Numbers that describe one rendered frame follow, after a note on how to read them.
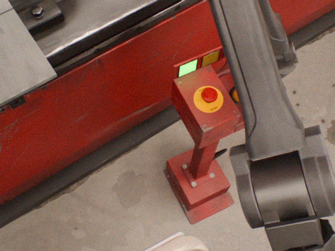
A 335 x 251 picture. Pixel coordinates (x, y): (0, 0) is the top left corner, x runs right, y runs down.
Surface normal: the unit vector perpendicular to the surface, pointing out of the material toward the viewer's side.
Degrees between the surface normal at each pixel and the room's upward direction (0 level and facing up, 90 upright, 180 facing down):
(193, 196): 1
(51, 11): 0
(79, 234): 0
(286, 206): 51
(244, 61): 41
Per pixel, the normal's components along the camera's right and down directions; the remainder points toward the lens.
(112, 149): 0.03, -0.40
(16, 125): 0.56, 0.77
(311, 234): -0.23, 0.37
